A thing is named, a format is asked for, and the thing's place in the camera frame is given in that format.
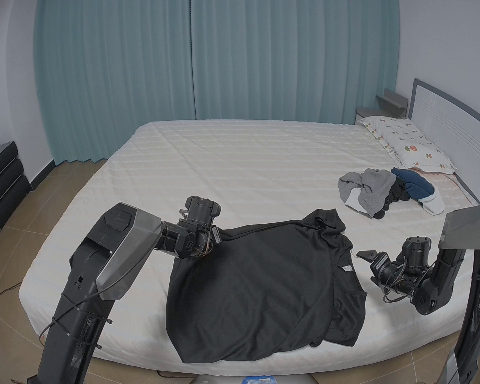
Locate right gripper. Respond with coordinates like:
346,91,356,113
356,250,404,291

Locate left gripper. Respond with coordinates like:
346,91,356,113
195,224,223,257

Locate black T-shirt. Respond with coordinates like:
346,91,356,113
165,208,366,364

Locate pile of clothes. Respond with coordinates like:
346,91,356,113
337,167,446,220

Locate bed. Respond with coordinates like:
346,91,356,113
19,78,480,376

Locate white printed pillow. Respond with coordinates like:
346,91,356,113
358,115,457,175

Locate grey bedside table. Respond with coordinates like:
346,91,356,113
355,88,409,124

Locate blue-green curtain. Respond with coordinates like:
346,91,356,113
189,0,400,124
34,0,196,166

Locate black chest of drawers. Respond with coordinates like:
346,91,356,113
0,140,31,230

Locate black cable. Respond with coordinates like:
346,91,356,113
382,283,415,305
155,369,196,379
38,277,132,344

